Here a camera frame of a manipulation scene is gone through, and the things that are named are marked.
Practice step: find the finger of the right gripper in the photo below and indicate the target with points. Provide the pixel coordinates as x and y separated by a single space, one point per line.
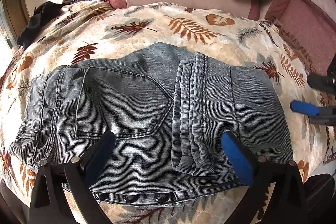
316 115
324 83

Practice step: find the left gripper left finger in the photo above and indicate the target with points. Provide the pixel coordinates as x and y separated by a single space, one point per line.
48 201

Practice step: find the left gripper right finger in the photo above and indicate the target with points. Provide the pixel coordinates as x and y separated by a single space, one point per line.
287 203

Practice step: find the grey denim pants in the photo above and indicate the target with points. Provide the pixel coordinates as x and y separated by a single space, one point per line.
168 109

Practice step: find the beige leaf pattern blanket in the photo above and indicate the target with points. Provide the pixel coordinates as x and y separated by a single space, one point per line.
92 29

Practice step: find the black garment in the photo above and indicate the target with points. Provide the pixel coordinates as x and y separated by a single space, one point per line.
42 15

